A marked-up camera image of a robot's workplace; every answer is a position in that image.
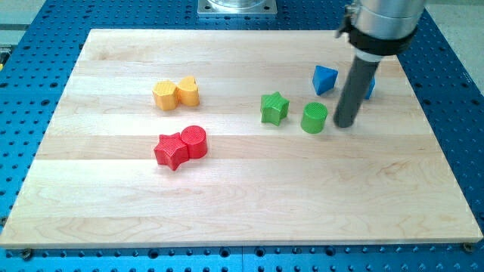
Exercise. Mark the blue cube block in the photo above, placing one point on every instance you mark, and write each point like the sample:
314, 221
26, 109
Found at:
370, 89

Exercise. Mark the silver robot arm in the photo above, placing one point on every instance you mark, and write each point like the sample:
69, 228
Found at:
380, 28

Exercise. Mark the blue triangle block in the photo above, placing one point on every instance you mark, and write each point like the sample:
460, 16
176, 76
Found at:
324, 79

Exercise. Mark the green star block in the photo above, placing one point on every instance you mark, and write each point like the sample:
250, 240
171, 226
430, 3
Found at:
274, 107

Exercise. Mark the red cylinder block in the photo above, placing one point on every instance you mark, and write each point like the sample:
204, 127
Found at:
194, 137

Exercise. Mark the yellow heart block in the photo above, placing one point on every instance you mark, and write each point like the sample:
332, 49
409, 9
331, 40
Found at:
188, 91

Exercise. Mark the red star block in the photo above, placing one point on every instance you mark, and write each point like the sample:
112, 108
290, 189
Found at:
171, 151

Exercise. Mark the green cylinder block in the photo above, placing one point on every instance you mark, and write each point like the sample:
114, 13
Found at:
313, 117

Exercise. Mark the light wooden board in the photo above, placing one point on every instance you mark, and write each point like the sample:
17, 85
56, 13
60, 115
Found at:
95, 181

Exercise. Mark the yellow hexagon block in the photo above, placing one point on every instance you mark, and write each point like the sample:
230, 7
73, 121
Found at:
166, 95

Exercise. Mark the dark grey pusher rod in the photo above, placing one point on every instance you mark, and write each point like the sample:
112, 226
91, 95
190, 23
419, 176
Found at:
354, 91

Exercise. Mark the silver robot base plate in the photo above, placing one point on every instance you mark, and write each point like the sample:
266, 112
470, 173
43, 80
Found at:
216, 7

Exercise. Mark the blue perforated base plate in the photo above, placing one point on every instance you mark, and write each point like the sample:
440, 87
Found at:
40, 65

